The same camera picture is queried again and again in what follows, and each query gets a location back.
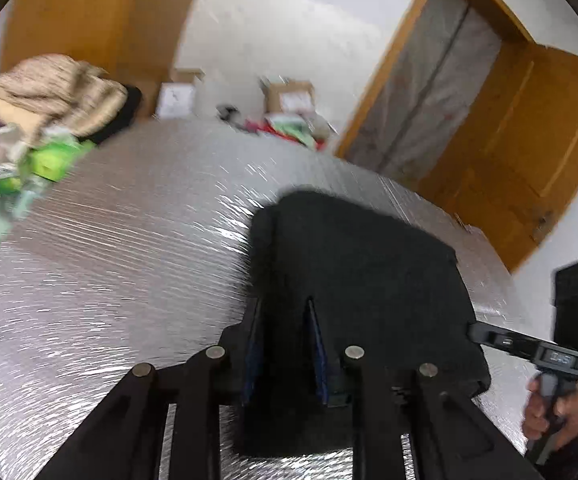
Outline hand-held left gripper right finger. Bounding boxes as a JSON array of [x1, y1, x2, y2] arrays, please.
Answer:
[[307, 300, 540, 480]]

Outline green white medicine box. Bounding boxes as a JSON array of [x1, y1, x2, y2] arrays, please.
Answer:
[[0, 157, 24, 196]]

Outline clear plastic door curtain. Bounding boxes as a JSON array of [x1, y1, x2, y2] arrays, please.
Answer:
[[346, 0, 502, 186]]

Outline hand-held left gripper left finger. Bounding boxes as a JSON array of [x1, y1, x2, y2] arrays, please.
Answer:
[[34, 300, 265, 480]]

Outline person's right hand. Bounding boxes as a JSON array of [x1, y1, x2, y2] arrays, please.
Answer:
[[522, 375, 578, 453]]

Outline white cardboard box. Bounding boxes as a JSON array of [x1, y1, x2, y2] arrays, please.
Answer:
[[156, 69, 205, 120]]

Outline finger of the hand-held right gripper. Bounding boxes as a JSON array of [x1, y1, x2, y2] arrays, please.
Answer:
[[466, 321, 540, 359]]

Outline wooden door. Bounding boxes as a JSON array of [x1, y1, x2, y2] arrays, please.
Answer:
[[416, 42, 578, 273]]

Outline wooden wardrobe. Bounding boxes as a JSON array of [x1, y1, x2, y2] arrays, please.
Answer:
[[0, 0, 210, 121]]

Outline wooden door frame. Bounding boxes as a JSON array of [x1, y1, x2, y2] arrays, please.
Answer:
[[334, 0, 537, 161]]

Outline green plastic bag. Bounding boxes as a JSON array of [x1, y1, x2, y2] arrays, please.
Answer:
[[266, 114, 315, 143]]

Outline brown cardboard box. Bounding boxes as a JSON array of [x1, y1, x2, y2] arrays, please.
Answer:
[[261, 77, 317, 113]]

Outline green tissue pack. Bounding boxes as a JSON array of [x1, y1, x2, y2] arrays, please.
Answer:
[[29, 135, 94, 183]]

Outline red plastic crate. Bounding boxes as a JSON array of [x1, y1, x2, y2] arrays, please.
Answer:
[[246, 115, 327, 153]]

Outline black cloth pile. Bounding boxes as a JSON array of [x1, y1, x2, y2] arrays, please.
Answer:
[[89, 85, 144, 146]]

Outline beige floral blanket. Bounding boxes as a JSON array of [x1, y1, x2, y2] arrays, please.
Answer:
[[0, 54, 130, 143]]

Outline black garment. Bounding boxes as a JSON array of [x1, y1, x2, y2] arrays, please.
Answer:
[[234, 189, 492, 458]]

